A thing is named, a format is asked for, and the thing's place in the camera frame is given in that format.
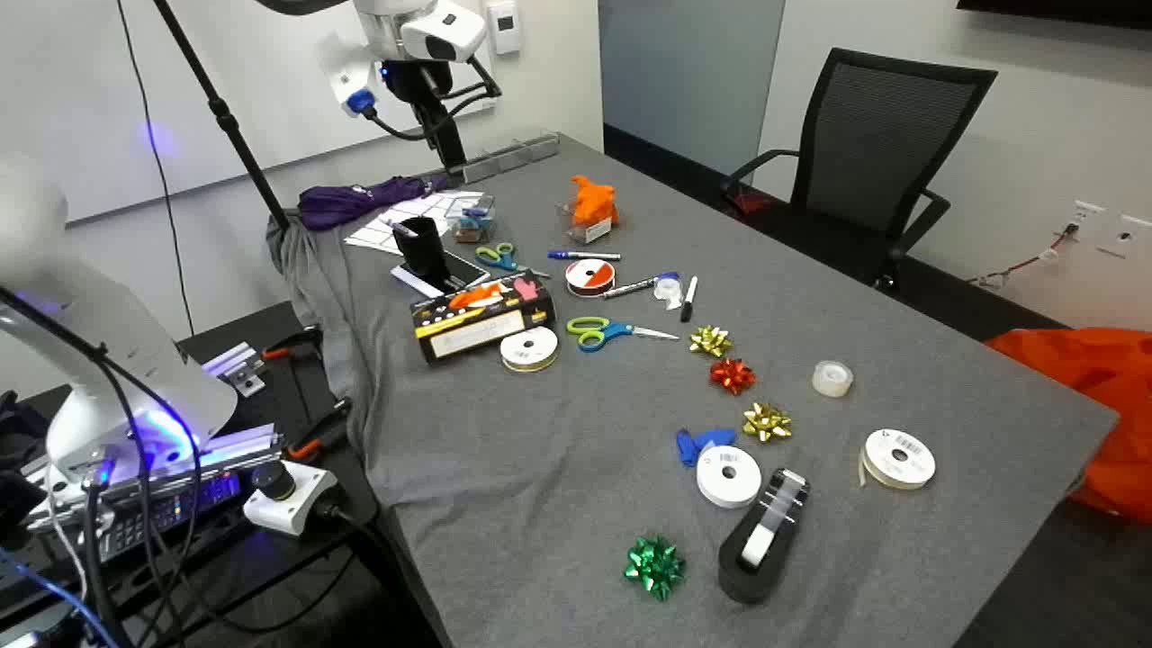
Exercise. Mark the black tape dispenser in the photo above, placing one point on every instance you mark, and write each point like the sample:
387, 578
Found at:
766, 542

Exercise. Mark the purple ribbon bundle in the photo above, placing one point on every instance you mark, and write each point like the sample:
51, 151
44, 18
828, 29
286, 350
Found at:
357, 199

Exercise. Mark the black printed cardboard box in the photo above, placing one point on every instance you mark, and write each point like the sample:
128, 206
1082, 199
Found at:
480, 323

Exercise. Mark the blue marker pen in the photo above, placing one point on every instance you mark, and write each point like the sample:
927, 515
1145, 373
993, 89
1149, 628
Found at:
585, 254

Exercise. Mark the white small cup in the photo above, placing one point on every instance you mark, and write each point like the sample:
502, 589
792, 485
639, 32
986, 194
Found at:
833, 380

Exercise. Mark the red gift bow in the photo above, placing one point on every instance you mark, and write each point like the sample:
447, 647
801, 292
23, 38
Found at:
734, 374

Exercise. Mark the black marker pen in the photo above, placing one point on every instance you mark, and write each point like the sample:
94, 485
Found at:
690, 301

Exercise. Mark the white emergency stop button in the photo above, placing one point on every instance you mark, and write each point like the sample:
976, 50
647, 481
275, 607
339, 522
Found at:
286, 493

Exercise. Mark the black tripod pole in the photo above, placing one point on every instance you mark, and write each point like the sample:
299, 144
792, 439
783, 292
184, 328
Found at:
221, 110

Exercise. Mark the white wall box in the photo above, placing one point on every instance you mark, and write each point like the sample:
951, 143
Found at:
506, 24

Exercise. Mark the gold ribbon spool white disc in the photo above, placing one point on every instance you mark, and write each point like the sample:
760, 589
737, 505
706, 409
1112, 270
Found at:
532, 350

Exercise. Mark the orange plastic bag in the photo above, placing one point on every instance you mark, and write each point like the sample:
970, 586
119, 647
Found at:
1100, 396

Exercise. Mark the red ribbon spool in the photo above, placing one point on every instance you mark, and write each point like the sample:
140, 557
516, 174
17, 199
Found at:
587, 276

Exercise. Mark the white paper sheet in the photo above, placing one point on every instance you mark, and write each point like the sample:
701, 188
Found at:
406, 226

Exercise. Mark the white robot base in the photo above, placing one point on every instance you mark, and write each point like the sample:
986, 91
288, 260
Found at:
83, 346

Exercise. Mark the small clear clip container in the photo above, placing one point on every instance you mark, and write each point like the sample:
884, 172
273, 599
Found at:
474, 221

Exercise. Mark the cream ribbon spool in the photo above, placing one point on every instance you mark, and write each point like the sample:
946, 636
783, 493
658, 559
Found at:
899, 460

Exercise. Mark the green gift bow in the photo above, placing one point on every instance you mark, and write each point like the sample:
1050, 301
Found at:
658, 568

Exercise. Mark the black cup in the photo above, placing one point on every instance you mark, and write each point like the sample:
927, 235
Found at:
423, 248

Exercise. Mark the black office chair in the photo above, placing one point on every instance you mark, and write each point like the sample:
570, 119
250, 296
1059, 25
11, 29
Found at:
866, 155

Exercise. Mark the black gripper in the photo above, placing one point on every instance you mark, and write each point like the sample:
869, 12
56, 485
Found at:
423, 89

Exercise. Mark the gold gift bow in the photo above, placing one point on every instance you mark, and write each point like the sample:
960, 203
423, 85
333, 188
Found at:
766, 424
711, 344

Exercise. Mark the orange gift bow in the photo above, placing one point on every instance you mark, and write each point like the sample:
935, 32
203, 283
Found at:
592, 203

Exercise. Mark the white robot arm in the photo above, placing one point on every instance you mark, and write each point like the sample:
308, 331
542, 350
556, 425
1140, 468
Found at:
426, 25

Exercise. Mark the white wall outlet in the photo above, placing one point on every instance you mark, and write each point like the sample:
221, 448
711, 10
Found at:
1090, 221

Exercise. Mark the grey metal ruler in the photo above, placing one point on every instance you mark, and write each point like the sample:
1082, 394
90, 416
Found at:
520, 155

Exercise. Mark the blue gift bow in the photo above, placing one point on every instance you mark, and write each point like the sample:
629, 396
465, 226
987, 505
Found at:
701, 445

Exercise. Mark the silver marker pen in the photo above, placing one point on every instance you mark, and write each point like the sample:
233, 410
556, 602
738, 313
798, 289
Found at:
629, 289

